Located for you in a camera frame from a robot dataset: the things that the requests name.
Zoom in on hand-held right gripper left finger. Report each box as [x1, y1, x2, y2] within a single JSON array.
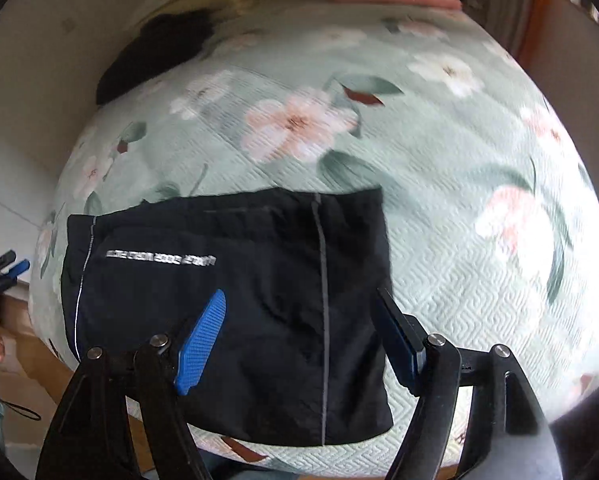
[[35, 288, 227, 480]]

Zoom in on black wrist strap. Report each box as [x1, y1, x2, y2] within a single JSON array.
[[0, 387, 42, 421]]

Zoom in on green floral bedspread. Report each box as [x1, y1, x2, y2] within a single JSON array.
[[29, 7, 599, 473]]

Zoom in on dark cloth pile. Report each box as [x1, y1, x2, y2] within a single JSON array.
[[95, 10, 217, 106]]

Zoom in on black pants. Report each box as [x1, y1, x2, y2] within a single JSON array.
[[62, 186, 395, 447]]

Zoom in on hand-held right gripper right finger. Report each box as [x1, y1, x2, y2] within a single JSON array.
[[377, 287, 564, 480]]

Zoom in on grey curtain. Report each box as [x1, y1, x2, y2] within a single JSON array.
[[484, 0, 553, 63]]

